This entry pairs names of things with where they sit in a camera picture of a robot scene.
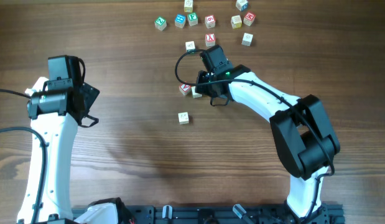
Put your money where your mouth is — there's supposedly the yellow edged top block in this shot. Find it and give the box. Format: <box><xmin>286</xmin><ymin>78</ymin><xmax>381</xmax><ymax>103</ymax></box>
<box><xmin>183</xmin><ymin>0</ymin><xmax>193</xmax><ymax>12</ymax></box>

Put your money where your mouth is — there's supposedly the black left camera cable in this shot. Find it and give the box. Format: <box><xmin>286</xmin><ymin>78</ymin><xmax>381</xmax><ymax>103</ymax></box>
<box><xmin>0</xmin><ymin>88</ymin><xmax>50</xmax><ymax>224</ymax></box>

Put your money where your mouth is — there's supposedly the black camera cable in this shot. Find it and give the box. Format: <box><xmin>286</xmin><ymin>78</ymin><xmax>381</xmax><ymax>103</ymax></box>
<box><xmin>0</xmin><ymin>88</ymin><xmax>50</xmax><ymax>224</ymax></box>
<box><xmin>174</xmin><ymin>49</ymin><xmax>336</xmax><ymax>223</ymax></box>

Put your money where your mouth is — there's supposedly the red M letter block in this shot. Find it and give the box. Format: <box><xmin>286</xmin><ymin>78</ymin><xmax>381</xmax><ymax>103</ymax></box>
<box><xmin>243</xmin><ymin>12</ymin><xmax>256</xmax><ymax>26</ymax></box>

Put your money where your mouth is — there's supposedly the green J letter block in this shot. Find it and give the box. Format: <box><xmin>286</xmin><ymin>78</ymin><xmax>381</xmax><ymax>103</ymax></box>
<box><xmin>185</xmin><ymin>41</ymin><xmax>196</xmax><ymax>52</ymax></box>

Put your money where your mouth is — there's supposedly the blue edged top block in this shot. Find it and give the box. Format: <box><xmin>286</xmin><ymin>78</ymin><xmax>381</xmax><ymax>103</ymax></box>
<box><xmin>236</xmin><ymin>0</ymin><xmax>249</xmax><ymax>12</ymax></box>

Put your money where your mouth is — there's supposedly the plain beige picture block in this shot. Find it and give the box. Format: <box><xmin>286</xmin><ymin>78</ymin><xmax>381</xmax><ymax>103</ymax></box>
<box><xmin>178</xmin><ymin>112</ymin><xmax>189</xmax><ymax>124</ymax></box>

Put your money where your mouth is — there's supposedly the red Y letter block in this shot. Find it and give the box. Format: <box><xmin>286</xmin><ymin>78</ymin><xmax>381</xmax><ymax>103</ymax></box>
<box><xmin>205</xmin><ymin>34</ymin><xmax>216</xmax><ymax>47</ymax></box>

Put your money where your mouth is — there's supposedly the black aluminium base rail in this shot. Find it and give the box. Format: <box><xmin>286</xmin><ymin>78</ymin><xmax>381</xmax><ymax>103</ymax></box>
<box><xmin>126</xmin><ymin>203</ymin><xmax>346</xmax><ymax>224</ymax></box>

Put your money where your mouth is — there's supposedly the green F letter block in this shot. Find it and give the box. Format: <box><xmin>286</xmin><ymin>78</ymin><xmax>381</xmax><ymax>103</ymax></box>
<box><xmin>188</xmin><ymin>12</ymin><xmax>198</xmax><ymax>26</ymax></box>

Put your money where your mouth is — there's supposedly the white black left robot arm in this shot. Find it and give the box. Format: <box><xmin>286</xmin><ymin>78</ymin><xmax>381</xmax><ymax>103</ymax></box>
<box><xmin>17</xmin><ymin>55</ymin><xmax>100</xmax><ymax>223</ymax></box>

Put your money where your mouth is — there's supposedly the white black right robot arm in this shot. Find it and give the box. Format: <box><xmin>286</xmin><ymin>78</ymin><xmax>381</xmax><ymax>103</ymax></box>
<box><xmin>196</xmin><ymin>45</ymin><xmax>340</xmax><ymax>223</ymax></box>

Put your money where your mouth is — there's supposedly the red 9 number block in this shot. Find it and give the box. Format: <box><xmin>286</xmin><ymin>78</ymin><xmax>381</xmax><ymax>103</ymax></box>
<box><xmin>205</xmin><ymin>15</ymin><xmax>216</xmax><ymax>29</ymax></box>

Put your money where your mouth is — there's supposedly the yellow picture block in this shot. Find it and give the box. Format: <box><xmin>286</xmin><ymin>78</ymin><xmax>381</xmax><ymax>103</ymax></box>
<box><xmin>231</xmin><ymin>15</ymin><xmax>243</xmax><ymax>29</ymax></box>

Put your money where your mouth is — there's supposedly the blue letter block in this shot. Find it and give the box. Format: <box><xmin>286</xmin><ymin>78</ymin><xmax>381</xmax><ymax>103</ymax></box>
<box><xmin>175</xmin><ymin>14</ymin><xmax>186</xmax><ymax>29</ymax></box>

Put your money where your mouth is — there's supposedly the black right camera cable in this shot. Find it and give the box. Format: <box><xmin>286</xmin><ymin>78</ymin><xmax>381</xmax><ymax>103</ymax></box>
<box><xmin>174</xmin><ymin>49</ymin><xmax>336</xmax><ymax>223</ymax></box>

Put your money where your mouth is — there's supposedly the green Z letter block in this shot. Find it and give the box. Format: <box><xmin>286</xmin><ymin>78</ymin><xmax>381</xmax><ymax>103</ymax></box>
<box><xmin>154</xmin><ymin>16</ymin><xmax>167</xmax><ymax>31</ymax></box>

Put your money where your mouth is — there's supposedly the beige picture block right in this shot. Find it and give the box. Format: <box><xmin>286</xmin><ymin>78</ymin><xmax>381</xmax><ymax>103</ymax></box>
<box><xmin>241</xmin><ymin>33</ymin><xmax>253</xmax><ymax>46</ymax></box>

